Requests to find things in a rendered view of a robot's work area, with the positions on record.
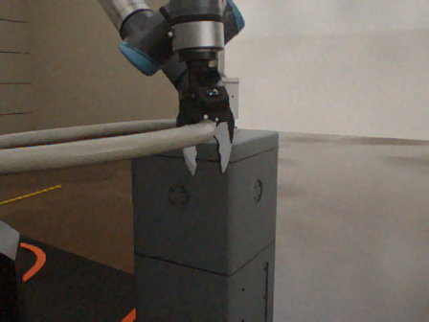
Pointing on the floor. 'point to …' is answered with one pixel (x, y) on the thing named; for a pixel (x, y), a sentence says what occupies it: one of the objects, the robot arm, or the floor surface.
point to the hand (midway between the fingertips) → (208, 168)
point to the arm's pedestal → (207, 233)
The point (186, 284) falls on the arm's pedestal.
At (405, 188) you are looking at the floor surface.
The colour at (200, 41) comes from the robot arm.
